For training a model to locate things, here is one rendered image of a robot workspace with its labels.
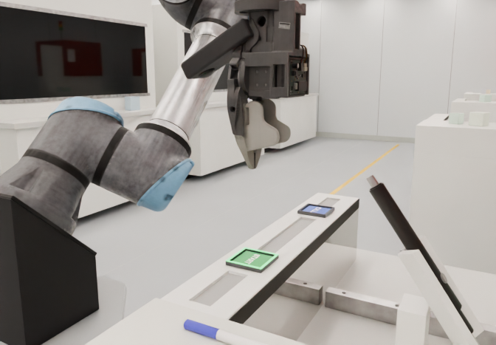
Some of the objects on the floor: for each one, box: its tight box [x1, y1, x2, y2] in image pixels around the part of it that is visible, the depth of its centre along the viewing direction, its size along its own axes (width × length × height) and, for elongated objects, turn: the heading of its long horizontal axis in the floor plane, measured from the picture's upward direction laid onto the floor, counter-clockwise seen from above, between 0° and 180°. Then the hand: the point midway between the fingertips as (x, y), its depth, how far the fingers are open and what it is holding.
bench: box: [0, 0, 156, 219], centre depth 392 cm, size 108×180×200 cm, turn 151°
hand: (248, 159), depth 59 cm, fingers closed
